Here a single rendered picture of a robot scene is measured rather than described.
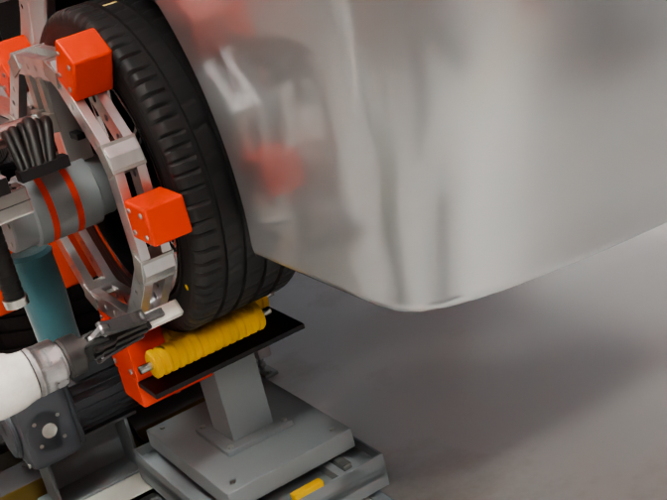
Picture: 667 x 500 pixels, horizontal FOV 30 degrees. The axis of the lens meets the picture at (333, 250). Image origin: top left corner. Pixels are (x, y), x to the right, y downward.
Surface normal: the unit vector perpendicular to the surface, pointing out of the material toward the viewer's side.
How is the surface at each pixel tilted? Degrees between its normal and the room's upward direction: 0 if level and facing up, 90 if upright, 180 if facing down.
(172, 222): 90
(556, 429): 0
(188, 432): 0
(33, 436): 90
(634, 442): 0
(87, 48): 35
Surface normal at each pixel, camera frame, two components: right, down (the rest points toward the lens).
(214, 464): -0.22, -0.90
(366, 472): 0.53, 0.20
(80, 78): 0.56, 0.69
